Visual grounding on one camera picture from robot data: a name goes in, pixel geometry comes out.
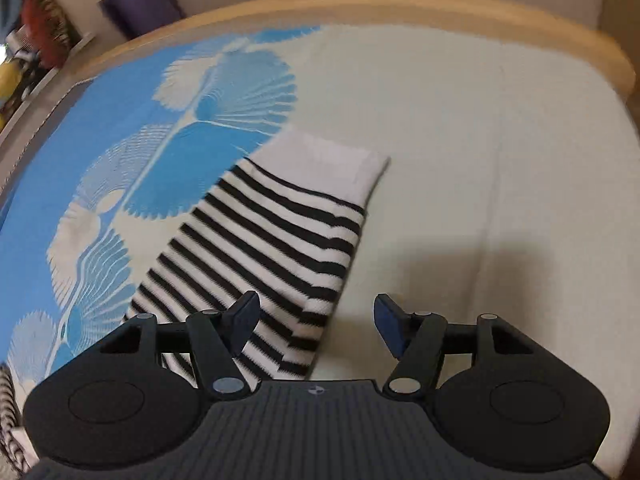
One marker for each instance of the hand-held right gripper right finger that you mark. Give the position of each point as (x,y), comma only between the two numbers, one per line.
(387,320)

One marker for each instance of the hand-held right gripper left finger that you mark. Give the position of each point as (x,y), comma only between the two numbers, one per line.
(242,317)

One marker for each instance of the black white striped shirt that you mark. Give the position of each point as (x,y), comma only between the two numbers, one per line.
(280,230)

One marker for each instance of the blue white patterned bed sheet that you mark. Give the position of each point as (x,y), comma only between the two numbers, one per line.
(475,160)

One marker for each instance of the grey mattress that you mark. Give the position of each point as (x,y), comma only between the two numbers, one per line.
(45,112)

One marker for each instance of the purple rolled mat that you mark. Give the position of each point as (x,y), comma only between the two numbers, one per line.
(142,2)

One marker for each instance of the yellow plush toy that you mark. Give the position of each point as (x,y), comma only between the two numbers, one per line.
(10,80)

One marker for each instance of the red patterned cushion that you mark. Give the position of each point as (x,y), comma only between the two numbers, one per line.
(47,30)

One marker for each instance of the wooden bed frame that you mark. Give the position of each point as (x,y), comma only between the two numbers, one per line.
(450,7)

